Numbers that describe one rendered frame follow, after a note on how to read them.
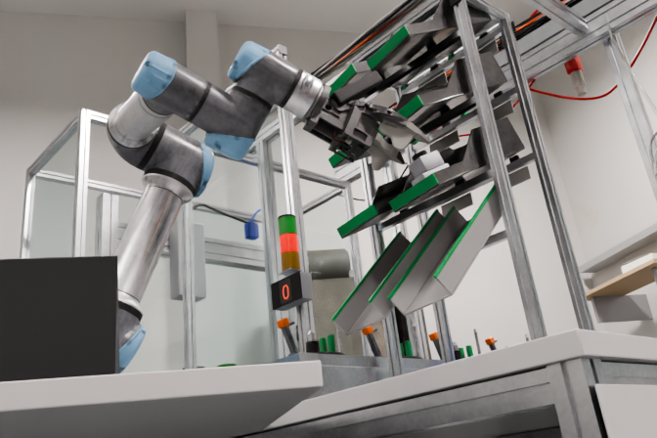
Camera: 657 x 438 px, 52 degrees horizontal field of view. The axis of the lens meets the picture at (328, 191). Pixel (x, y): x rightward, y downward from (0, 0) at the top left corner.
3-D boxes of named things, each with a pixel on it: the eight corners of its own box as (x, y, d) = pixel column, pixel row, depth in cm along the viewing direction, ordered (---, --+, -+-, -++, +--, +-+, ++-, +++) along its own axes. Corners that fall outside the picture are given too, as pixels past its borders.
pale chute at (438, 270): (453, 295, 107) (434, 275, 107) (404, 316, 117) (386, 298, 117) (513, 197, 125) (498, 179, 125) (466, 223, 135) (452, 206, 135)
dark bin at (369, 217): (377, 215, 126) (360, 181, 127) (341, 239, 136) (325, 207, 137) (466, 177, 144) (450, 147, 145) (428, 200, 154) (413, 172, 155)
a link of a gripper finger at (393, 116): (402, 137, 118) (356, 123, 119) (405, 130, 119) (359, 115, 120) (406, 121, 114) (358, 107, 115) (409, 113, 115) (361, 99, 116)
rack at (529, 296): (551, 370, 106) (457, -24, 138) (387, 407, 130) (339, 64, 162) (615, 372, 119) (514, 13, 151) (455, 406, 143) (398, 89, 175)
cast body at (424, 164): (430, 188, 118) (412, 153, 119) (417, 197, 122) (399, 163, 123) (463, 173, 123) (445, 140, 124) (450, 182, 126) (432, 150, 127)
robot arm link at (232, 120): (180, 131, 114) (210, 75, 115) (237, 162, 118) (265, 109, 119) (188, 132, 107) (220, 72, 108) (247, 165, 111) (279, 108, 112)
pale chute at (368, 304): (386, 318, 117) (369, 300, 116) (346, 336, 127) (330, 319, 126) (452, 224, 135) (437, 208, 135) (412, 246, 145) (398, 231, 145)
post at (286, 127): (311, 387, 164) (279, 52, 205) (303, 389, 166) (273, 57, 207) (320, 387, 166) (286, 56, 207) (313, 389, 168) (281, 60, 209)
